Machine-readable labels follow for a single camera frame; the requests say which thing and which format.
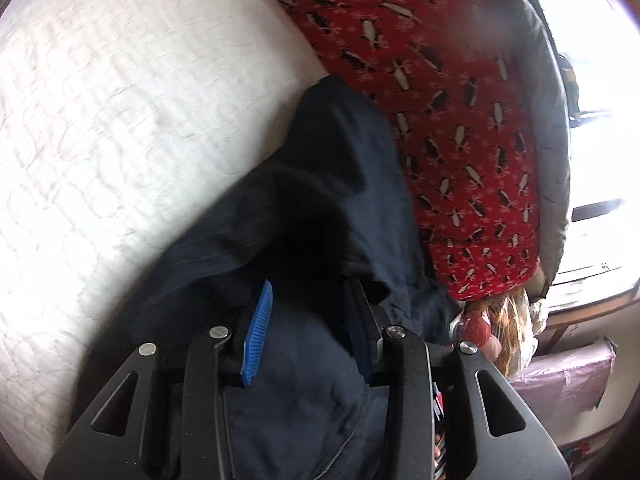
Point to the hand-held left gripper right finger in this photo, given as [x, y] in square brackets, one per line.
[364, 340]

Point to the plastic bag of plush toys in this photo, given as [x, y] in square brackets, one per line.
[505, 325]

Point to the grey pillow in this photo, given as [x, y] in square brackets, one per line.
[550, 160]

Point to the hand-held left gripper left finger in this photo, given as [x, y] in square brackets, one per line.
[256, 332]

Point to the white quilted bed cover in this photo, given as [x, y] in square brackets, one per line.
[100, 135]

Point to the red penguin print blanket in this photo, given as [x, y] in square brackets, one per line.
[450, 110]

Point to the dark navy pants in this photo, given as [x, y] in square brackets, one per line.
[325, 185]

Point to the window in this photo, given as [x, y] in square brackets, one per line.
[595, 60]

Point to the pink plastic sheet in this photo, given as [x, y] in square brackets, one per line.
[565, 375]

